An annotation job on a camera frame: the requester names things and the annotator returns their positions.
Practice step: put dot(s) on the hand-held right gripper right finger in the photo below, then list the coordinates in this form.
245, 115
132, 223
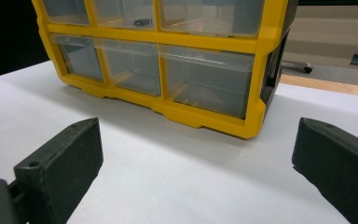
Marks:
338, 165

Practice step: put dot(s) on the small dark grey part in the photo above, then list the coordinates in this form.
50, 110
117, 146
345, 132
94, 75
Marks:
143, 22

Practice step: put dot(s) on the set of clear plastic drawers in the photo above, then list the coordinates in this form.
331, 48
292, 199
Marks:
208, 87

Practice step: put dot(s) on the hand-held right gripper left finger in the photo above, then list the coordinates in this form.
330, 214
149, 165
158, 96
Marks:
62, 168

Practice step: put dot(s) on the light wooden furniture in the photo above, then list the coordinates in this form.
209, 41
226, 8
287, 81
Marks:
332, 31

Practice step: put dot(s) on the clear storage drawer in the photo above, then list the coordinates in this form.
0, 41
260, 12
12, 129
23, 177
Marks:
118, 12

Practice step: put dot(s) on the grey leg with caster wheel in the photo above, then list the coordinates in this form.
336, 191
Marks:
301, 67

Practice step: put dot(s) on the yellow black organizer cabinet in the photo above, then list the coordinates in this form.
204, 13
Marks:
205, 42

